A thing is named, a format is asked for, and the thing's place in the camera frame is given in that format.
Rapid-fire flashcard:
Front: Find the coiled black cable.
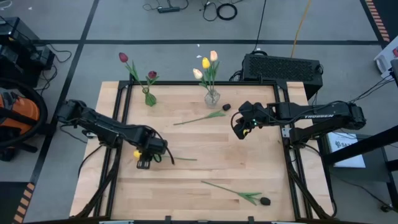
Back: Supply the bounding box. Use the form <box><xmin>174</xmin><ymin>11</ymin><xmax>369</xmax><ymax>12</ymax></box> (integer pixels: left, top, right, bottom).
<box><xmin>216</xmin><ymin>2</ymin><xmax>239</xmax><ymax>21</ymax></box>

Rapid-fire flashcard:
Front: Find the yellow artificial tulip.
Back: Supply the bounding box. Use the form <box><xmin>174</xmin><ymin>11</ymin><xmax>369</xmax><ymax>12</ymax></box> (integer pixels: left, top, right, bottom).
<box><xmin>201</xmin><ymin>57</ymin><xmax>215</xmax><ymax>94</ymax></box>
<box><xmin>133</xmin><ymin>150</ymin><xmax>198</xmax><ymax>162</ymax></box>

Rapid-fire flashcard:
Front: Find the cream artificial tulip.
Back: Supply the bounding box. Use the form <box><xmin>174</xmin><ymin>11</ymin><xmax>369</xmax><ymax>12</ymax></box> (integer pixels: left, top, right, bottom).
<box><xmin>192</xmin><ymin>68</ymin><xmax>214</xmax><ymax>94</ymax></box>

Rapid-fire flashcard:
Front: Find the clear glass vase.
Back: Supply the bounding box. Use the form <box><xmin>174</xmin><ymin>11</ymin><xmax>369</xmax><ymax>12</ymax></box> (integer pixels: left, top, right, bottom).
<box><xmin>203</xmin><ymin>88</ymin><xmax>221</xmax><ymax>109</ymax></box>

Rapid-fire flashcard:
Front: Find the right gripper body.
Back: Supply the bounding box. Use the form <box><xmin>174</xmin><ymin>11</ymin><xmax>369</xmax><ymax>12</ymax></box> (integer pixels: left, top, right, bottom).
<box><xmin>238</xmin><ymin>101</ymin><xmax>270</xmax><ymax>128</ymax></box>

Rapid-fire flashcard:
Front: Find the black equipment case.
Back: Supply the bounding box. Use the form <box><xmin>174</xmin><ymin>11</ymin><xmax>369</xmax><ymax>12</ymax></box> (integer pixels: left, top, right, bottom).
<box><xmin>0</xmin><ymin>17</ymin><xmax>41</xmax><ymax>85</ymax></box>

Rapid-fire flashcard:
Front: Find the black power strip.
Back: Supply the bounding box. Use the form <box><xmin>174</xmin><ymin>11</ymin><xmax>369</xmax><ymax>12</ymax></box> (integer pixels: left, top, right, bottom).
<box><xmin>157</xmin><ymin>6</ymin><xmax>181</xmax><ymax>14</ymax></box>

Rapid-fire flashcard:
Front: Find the orange shop vacuum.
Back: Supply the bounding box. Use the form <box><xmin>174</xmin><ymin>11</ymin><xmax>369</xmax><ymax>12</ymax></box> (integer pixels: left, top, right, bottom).
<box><xmin>0</xmin><ymin>86</ymin><xmax>41</xmax><ymax>138</ymax></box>

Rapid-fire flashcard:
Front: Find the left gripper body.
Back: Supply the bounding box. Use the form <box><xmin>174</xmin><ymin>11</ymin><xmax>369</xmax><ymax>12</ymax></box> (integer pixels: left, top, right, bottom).
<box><xmin>135</xmin><ymin>127</ymin><xmax>169</xmax><ymax>161</ymax></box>

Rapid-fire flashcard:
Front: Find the long black cable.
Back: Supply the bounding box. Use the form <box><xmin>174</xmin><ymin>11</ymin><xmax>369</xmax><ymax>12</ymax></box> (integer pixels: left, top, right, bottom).
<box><xmin>252</xmin><ymin>0</ymin><xmax>267</xmax><ymax>53</ymax></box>

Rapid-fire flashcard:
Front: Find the green glass vase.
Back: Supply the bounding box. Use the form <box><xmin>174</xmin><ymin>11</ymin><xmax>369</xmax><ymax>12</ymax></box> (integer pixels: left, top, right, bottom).
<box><xmin>142</xmin><ymin>86</ymin><xmax>158</xmax><ymax>108</ymax></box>

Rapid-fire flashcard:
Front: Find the peach artificial tulip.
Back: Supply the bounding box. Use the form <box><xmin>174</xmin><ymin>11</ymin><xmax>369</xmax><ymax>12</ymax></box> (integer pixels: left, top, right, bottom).
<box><xmin>208</xmin><ymin>50</ymin><xmax>220</xmax><ymax>94</ymax></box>

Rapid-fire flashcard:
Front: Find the white device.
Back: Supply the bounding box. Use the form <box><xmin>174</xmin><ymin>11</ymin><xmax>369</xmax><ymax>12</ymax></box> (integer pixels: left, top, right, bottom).
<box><xmin>373</xmin><ymin>43</ymin><xmax>398</xmax><ymax>78</ymax></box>

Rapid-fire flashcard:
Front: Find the small black equipment box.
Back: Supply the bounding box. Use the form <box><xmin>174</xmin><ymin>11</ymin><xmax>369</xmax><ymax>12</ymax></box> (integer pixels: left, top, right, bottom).
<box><xmin>29</xmin><ymin>45</ymin><xmax>56</xmax><ymax>71</ymax></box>

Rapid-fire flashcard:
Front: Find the white printed paper sheet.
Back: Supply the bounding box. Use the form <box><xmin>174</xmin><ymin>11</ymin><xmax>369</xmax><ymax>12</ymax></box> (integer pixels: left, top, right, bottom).
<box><xmin>326</xmin><ymin>130</ymin><xmax>367</xmax><ymax>169</ymax></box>

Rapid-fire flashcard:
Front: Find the black cable bundle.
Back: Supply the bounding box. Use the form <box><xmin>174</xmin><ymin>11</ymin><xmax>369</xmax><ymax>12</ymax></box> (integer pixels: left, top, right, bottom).
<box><xmin>348</xmin><ymin>76</ymin><xmax>397</xmax><ymax>105</ymax></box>

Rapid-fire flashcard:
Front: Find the dark red artificial tulip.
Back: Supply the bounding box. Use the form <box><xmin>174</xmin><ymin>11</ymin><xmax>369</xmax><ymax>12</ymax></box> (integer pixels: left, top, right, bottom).
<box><xmin>143</xmin><ymin>70</ymin><xmax>160</xmax><ymax>93</ymax></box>
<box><xmin>118</xmin><ymin>52</ymin><xmax>147</xmax><ymax>93</ymax></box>

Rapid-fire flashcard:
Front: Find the orange vacuum cleaner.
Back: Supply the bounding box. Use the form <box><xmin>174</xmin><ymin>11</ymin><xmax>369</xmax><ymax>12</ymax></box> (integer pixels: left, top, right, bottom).
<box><xmin>0</xmin><ymin>77</ymin><xmax>50</xmax><ymax>149</ymax></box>

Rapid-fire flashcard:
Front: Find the black floor cable with plug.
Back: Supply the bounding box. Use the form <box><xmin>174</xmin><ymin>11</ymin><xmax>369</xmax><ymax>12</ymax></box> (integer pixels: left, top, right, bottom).
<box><xmin>337</xmin><ymin>179</ymin><xmax>394</xmax><ymax>214</ymax></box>

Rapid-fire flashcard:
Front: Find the yellow cable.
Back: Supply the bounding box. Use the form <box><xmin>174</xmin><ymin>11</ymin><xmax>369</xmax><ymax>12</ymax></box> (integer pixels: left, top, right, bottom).
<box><xmin>290</xmin><ymin>0</ymin><xmax>313</xmax><ymax>58</ymax></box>

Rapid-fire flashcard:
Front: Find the black perforated computer case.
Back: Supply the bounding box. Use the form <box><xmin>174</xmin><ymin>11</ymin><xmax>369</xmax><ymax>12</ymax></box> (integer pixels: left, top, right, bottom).
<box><xmin>241</xmin><ymin>52</ymin><xmax>324</xmax><ymax>101</ymax></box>

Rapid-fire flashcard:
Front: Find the black artificial tulip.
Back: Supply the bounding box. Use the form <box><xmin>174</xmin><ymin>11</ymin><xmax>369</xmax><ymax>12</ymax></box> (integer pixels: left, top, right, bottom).
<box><xmin>201</xmin><ymin>180</ymin><xmax>272</xmax><ymax>207</ymax></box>
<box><xmin>173</xmin><ymin>103</ymin><xmax>232</xmax><ymax>126</ymax></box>

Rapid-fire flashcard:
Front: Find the black metal cart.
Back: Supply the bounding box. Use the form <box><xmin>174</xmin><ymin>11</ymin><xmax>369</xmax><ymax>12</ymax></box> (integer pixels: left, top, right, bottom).
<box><xmin>320</xmin><ymin>124</ymin><xmax>398</xmax><ymax>212</ymax></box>

